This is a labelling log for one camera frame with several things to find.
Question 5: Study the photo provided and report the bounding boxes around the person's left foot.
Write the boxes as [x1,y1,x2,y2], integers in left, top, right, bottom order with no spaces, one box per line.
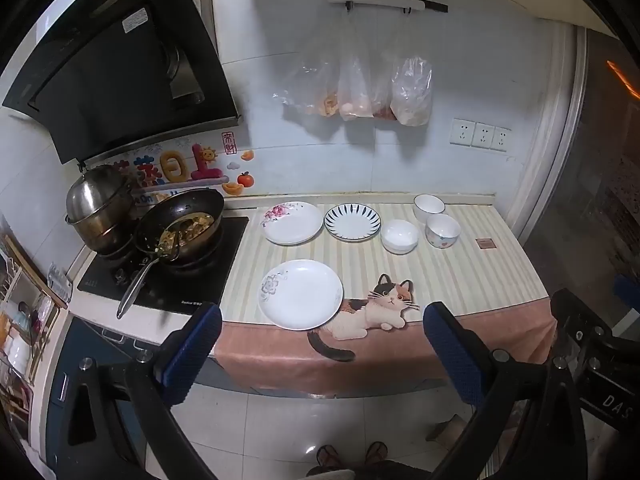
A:
[317,444,344,469]

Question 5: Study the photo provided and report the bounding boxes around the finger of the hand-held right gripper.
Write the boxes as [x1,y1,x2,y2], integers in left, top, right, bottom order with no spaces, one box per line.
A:
[550,287,617,361]

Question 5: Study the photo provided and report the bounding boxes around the black glass cooktop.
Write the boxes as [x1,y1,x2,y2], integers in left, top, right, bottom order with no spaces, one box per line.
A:
[77,215,250,317]

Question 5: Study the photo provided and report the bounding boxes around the white bowl with small print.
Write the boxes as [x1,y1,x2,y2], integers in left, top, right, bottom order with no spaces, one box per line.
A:
[425,213,462,249]

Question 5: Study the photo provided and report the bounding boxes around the striped cat print tablecloth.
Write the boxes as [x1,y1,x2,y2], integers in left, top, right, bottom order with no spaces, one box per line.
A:
[215,202,558,397]

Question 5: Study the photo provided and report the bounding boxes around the storage shelf rack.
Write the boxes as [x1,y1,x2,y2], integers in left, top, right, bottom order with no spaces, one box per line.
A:
[0,232,68,431]

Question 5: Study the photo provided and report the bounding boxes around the pink floral white plate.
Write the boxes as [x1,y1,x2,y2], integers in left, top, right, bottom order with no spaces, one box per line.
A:
[262,201,324,246]

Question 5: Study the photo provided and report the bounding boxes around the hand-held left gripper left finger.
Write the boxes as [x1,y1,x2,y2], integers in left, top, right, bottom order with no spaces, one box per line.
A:
[60,302,223,480]

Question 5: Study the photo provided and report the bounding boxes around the plain white bowl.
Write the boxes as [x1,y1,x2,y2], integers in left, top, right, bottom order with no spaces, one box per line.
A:
[381,219,420,254]

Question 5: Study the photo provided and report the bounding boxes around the black wok with food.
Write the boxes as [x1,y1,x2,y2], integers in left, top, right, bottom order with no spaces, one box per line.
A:
[116,187,226,320]

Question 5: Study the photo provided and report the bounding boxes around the cardboard piece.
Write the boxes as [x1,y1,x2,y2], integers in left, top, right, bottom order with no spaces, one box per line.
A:
[425,414,469,444]

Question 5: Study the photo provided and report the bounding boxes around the dark blue kitchen cabinet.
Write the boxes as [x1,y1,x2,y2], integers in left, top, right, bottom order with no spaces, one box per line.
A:
[47,314,168,463]

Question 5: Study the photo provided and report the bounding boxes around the clear plastic bag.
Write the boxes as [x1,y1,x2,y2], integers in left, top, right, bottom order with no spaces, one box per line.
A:
[339,12,396,122]
[279,12,352,118]
[389,14,434,127]

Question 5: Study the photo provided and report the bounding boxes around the stainless steel pot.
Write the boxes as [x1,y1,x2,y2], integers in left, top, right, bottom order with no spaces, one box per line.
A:
[65,164,139,254]

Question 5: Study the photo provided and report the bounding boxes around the glass sliding door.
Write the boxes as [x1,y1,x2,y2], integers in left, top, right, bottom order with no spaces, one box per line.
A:
[520,25,640,341]

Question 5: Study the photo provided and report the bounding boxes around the wall hook rail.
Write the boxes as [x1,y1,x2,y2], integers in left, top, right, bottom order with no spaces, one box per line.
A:
[327,0,449,16]

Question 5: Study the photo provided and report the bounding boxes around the black range hood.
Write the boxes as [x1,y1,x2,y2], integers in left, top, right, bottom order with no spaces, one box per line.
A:
[2,0,242,165]

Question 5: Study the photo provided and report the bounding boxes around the blue leaf pattern plate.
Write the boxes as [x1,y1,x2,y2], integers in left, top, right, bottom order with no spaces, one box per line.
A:
[324,203,383,242]

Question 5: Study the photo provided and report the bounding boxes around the grey floral white plate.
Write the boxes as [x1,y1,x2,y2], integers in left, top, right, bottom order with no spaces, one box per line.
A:
[258,259,344,331]

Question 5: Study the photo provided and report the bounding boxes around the white bowl with black rim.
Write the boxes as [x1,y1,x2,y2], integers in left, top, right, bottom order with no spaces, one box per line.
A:
[413,194,446,225]

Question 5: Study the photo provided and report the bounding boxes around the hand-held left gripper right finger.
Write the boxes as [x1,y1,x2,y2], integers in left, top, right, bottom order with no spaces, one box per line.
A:
[422,301,588,480]

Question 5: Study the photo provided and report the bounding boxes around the colourful wall stickers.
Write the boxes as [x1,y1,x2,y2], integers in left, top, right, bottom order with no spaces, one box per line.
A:
[112,131,257,206]

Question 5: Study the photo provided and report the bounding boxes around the clear plastic packet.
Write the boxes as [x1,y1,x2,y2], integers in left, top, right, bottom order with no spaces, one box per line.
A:
[48,262,73,303]

